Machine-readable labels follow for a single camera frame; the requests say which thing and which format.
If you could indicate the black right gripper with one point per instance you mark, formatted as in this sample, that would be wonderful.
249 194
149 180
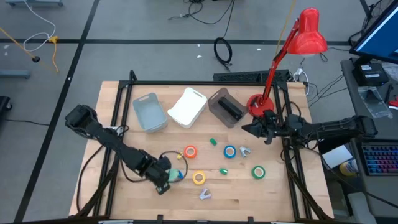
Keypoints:
270 127

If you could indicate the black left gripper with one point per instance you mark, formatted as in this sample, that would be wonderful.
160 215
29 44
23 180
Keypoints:
158 174

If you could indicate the mint green stapler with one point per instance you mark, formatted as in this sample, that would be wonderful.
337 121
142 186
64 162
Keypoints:
174 175

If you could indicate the grey-blue staple remover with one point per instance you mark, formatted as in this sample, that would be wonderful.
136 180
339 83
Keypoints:
243 152

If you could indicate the yellow mini stapler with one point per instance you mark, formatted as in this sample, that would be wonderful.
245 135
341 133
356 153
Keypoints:
179 155

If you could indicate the black stapler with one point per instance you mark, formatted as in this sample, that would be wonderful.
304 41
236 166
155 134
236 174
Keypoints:
230 109

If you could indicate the orange tape roll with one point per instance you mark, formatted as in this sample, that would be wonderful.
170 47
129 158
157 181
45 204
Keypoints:
186 152

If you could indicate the yellow tape roll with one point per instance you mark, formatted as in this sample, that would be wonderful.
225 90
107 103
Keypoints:
193 178

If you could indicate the blue tape roll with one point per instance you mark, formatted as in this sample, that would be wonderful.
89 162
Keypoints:
225 152

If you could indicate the green mini stapler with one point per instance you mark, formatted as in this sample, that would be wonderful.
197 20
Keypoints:
213 142
223 171

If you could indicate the grey binder clip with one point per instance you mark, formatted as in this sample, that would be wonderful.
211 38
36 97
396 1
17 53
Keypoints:
206 195

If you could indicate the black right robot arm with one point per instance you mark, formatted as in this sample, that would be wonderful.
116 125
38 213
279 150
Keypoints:
335 127

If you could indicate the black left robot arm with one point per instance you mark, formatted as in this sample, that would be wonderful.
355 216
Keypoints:
118 146

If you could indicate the green tape roll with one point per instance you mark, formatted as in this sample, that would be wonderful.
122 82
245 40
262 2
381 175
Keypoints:
253 172

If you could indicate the brown translucent plastic bin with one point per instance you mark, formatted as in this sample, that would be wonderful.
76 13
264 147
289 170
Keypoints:
214 102

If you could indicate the grey plastic bin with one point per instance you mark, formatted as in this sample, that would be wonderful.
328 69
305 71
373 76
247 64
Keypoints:
150 113

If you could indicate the white power adapter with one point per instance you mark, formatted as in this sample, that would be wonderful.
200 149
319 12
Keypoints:
298 72

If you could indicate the white plastic bin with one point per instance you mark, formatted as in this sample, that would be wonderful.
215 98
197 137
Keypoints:
188 107

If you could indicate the white box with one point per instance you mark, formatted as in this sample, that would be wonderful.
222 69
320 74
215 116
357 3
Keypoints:
337 157

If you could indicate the yellow wipes container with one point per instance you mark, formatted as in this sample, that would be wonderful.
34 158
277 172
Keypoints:
348 168

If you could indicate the grey desk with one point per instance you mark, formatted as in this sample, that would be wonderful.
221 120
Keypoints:
354 102

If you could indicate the red desk lamp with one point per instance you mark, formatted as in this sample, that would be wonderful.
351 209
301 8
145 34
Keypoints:
308 37

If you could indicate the clear plastic bag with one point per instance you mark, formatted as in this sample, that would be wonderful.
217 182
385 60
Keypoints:
373 102

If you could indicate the black mini computer box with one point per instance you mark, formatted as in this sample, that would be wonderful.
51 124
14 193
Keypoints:
370 74

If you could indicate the backlit rainbow keyboard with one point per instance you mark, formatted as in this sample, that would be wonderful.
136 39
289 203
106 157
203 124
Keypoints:
381 158

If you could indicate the red tool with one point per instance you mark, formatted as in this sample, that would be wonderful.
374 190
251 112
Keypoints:
394 102

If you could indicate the computer monitor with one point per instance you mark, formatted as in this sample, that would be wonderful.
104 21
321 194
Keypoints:
382 37

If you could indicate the black round floor plug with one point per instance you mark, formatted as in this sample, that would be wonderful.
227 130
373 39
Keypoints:
36 58

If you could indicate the black caster base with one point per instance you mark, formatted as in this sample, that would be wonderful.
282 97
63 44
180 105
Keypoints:
4 103

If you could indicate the black aluminium table frame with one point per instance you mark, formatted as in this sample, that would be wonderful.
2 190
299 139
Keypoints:
202 83

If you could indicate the grey floor rail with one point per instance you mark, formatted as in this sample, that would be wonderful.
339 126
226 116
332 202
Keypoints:
14 74
34 3

